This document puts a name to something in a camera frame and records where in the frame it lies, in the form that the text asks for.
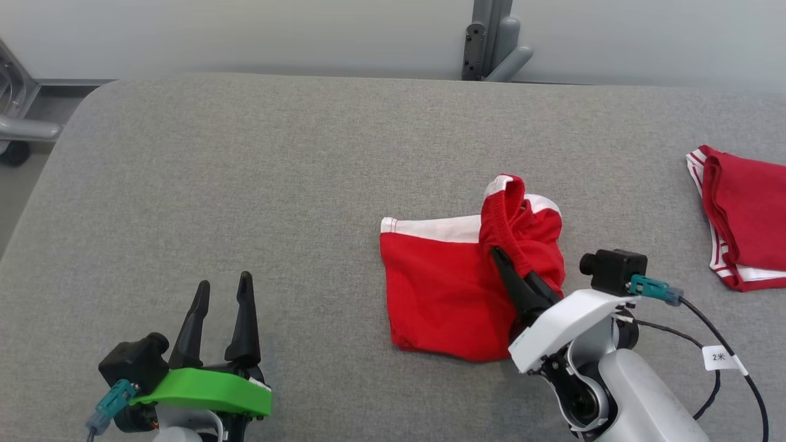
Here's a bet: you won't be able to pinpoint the black caster wheel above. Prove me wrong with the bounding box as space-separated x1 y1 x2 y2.
0 141 31 167

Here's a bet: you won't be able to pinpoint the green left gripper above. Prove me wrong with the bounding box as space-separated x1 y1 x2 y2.
129 271 273 421

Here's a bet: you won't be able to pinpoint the white cable label tag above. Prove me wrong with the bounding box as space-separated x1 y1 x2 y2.
702 345 750 376

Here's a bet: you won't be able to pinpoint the red shirt with white panel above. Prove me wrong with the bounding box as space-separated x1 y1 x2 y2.
686 145 786 292

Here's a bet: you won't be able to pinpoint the dark grey bracket plate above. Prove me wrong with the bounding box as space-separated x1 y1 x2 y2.
462 23 487 81

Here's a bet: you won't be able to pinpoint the cable with teal connector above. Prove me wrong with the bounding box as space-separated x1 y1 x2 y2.
86 379 139 442
628 274 771 442

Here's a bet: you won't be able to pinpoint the grey metal post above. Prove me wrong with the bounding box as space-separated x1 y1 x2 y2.
473 0 513 80

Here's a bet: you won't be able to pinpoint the thin black cable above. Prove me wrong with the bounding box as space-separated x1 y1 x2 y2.
614 314 722 422

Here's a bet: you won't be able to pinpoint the grey cylindrical lever handle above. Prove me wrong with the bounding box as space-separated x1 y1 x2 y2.
485 17 534 83

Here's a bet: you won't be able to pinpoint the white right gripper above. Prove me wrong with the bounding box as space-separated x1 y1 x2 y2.
491 246 640 375

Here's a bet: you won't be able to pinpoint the right cable with teal connector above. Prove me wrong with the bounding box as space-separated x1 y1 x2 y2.
628 274 771 442

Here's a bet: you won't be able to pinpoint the red shorts with white stripe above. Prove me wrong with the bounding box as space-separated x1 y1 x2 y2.
379 174 566 362

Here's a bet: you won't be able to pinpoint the left cable with teal connector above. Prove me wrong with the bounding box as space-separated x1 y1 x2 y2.
86 379 139 442

